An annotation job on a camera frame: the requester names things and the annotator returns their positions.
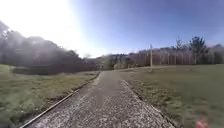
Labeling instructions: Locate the grass field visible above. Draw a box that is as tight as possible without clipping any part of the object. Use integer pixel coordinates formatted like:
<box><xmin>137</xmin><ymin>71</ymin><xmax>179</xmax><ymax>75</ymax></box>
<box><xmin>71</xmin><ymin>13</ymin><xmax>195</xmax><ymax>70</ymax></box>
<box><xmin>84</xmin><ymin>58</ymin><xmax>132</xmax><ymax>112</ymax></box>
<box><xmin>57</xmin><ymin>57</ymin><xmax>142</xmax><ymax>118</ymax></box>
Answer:
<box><xmin>0</xmin><ymin>63</ymin><xmax>101</xmax><ymax>128</ymax></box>
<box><xmin>114</xmin><ymin>64</ymin><xmax>224</xmax><ymax>128</ymax></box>

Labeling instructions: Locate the dark hedge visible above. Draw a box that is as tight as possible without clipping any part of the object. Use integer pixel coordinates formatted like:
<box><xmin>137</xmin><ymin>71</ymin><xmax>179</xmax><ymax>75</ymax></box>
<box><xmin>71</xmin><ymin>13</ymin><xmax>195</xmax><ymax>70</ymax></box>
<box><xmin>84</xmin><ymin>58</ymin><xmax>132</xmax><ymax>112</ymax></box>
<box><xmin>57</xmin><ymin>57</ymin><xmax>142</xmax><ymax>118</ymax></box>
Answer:
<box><xmin>11</xmin><ymin>63</ymin><xmax>100</xmax><ymax>76</ymax></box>

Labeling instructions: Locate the wood of trees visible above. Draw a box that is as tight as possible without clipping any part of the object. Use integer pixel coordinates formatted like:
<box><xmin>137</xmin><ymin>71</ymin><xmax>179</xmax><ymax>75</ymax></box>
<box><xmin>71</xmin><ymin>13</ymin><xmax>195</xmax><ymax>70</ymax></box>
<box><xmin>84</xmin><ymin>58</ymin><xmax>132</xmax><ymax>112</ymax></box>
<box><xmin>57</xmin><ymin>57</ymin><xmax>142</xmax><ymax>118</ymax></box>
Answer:
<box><xmin>0</xmin><ymin>20</ymin><xmax>101</xmax><ymax>72</ymax></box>

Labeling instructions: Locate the grey gravel path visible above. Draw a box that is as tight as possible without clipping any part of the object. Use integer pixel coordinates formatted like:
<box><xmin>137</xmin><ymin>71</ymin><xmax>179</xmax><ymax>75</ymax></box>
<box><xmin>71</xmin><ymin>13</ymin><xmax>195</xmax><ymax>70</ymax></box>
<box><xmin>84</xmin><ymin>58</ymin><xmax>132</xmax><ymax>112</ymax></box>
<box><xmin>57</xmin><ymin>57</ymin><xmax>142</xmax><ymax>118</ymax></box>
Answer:
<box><xmin>23</xmin><ymin>70</ymin><xmax>176</xmax><ymax>128</ymax></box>

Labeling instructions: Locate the pale pole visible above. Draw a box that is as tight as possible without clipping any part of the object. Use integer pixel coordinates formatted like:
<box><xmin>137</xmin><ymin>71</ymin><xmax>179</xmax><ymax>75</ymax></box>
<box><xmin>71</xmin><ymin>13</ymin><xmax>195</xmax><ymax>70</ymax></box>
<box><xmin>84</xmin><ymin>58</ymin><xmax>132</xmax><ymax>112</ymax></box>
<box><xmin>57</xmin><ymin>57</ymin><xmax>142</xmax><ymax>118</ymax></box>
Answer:
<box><xmin>149</xmin><ymin>43</ymin><xmax>154</xmax><ymax>68</ymax></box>

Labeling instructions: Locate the pale kerb strip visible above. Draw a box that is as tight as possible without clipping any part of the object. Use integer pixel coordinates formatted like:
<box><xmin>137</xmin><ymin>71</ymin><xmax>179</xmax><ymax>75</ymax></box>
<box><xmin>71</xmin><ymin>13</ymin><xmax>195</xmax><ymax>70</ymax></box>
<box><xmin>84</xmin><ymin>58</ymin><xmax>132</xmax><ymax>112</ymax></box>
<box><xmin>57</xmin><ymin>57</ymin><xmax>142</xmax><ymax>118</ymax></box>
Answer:
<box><xmin>19</xmin><ymin>71</ymin><xmax>102</xmax><ymax>128</ymax></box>

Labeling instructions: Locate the row of bare trees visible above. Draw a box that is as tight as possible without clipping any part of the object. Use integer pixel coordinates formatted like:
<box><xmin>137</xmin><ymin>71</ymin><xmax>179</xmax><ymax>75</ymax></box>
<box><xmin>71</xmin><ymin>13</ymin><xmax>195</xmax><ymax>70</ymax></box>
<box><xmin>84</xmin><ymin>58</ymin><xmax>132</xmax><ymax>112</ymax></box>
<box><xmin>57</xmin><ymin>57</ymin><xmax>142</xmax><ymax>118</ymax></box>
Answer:
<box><xmin>96</xmin><ymin>35</ymin><xmax>224</xmax><ymax>70</ymax></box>

